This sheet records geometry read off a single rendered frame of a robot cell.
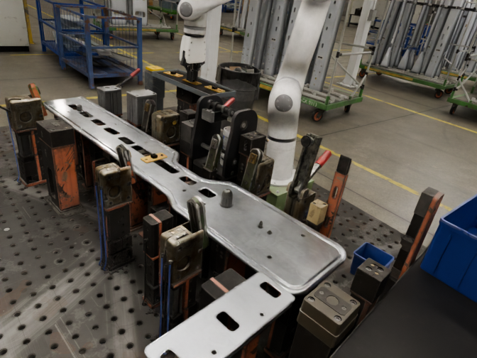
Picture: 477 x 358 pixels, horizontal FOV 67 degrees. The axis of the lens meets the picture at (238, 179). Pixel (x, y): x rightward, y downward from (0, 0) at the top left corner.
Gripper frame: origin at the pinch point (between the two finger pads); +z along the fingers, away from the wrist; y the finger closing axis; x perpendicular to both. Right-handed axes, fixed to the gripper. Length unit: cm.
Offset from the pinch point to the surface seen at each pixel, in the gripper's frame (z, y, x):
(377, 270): 11, 40, 98
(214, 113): 3.2, 18.1, 31.1
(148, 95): 8.0, 15.9, -6.9
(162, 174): 19, 39, 32
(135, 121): 17.8, 21.3, -7.7
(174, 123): 14.2, 16.4, 9.8
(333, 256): 18, 33, 87
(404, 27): 5, -748, -167
